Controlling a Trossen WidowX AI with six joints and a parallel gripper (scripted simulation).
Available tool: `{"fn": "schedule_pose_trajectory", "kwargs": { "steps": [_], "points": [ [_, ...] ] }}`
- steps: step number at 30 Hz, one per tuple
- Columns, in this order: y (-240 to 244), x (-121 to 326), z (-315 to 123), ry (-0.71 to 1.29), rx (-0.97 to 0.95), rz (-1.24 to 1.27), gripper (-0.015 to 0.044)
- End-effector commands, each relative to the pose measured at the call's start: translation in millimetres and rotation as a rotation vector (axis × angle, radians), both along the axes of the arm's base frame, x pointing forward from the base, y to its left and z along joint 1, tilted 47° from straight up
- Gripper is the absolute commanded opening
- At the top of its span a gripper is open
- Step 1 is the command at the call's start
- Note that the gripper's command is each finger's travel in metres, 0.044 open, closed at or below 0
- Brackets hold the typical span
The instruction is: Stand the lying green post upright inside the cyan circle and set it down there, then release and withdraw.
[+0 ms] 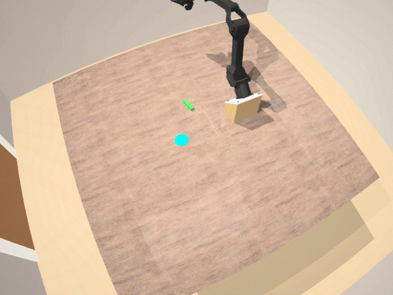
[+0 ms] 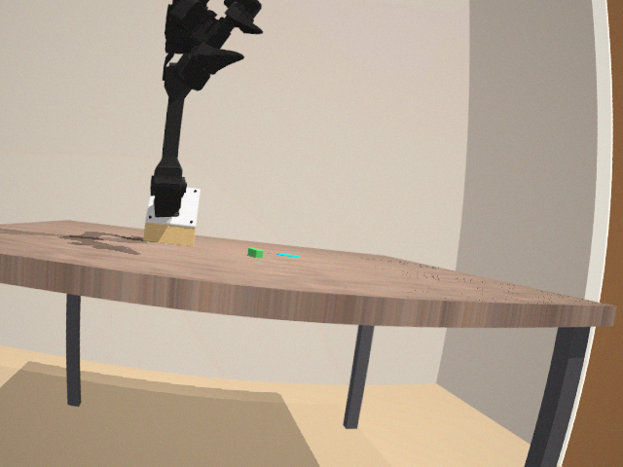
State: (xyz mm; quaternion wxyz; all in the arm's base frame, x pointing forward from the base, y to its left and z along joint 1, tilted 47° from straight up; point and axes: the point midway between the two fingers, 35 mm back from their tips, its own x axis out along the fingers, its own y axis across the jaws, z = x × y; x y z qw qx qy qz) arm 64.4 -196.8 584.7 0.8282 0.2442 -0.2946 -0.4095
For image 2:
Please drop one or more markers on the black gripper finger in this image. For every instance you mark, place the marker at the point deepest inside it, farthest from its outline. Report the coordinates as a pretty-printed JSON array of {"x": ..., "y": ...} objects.
[
  {"x": 242, "y": 19},
  {"x": 213, "y": 60}
]

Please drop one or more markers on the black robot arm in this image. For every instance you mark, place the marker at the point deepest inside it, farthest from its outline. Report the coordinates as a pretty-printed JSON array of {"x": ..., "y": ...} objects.
[{"x": 167, "y": 185}]

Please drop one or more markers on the green rectangular post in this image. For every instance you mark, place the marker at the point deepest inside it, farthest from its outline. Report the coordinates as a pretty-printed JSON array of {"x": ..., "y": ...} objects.
[{"x": 255, "y": 253}]

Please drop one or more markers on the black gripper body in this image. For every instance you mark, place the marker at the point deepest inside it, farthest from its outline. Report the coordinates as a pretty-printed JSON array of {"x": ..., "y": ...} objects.
[{"x": 213, "y": 32}]

